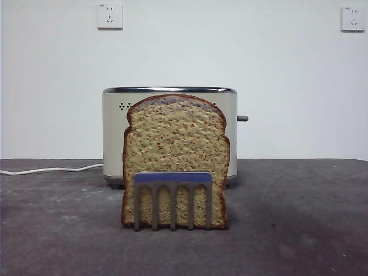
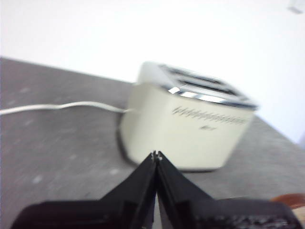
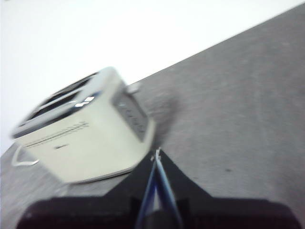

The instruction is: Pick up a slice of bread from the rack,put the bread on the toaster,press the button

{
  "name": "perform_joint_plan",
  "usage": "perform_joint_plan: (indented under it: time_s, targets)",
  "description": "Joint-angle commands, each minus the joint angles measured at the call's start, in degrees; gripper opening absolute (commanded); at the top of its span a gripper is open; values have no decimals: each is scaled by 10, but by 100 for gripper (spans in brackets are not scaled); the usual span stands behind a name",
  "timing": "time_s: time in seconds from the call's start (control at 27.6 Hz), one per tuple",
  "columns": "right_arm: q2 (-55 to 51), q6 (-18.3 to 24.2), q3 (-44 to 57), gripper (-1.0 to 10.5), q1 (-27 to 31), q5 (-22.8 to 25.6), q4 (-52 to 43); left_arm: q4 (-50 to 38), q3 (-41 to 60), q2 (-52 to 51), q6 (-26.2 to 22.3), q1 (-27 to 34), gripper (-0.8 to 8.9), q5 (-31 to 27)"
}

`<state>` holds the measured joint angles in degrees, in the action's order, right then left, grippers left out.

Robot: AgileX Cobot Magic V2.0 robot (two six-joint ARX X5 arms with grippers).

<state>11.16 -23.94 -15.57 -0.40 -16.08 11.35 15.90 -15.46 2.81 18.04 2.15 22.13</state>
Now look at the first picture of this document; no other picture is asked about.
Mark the brown seeded bread slice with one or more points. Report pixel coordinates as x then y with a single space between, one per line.
175 143

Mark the grey toaster lever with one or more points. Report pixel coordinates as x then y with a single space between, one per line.
243 118

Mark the steel toast rack blue band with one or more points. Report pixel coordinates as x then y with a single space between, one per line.
172 178

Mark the cream and steel toaster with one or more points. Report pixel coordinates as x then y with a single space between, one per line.
113 138

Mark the white wall socket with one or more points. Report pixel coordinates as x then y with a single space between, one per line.
109 17
353 19

